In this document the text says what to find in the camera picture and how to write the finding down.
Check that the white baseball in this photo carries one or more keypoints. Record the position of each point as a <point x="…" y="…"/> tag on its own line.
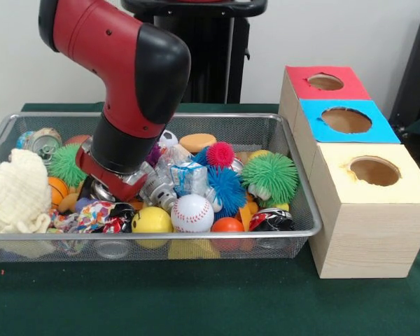
<point x="192" y="213"/>

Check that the green puffer ball with eyes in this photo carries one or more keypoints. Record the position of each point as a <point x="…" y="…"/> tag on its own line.
<point x="269" y="175"/>

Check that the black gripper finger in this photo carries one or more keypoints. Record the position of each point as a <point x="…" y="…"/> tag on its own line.
<point x="87" y="186"/>

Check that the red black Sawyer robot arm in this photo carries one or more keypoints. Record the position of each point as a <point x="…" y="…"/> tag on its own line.
<point x="101" y="42"/>

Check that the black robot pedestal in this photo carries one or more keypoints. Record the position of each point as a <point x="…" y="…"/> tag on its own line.
<point x="213" y="52"/>

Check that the yellow smiley ball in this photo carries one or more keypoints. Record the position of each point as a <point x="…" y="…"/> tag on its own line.
<point x="154" y="220"/>

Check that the cream knitted cloth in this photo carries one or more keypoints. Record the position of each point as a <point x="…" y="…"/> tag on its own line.
<point x="17" y="196"/>

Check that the small soccer ball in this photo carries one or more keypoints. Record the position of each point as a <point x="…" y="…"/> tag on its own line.
<point x="169" y="138"/>

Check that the small orange ball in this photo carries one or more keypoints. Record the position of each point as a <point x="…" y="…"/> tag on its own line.
<point x="227" y="225"/>

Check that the orange round sponge disc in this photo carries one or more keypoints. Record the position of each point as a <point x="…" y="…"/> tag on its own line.
<point x="197" y="141"/>

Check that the shallow metal mesh bin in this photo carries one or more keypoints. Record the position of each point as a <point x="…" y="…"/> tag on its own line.
<point x="231" y="122"/>

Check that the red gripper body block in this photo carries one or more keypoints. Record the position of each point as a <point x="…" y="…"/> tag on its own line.
<point x="99" y="176"/>

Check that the blue puffer ball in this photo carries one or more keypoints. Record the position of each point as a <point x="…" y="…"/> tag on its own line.
<point x="224" y="185"/>

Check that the wooden box with three holes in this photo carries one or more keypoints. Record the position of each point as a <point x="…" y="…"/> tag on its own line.
<point x="371" y="238"/>

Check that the small pink spiky ball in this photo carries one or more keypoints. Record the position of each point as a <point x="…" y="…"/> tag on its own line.
<point x="220" y="154"/>

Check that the crushed silver can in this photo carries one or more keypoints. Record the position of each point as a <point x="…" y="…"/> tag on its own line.
<point x="103" y="192"/>

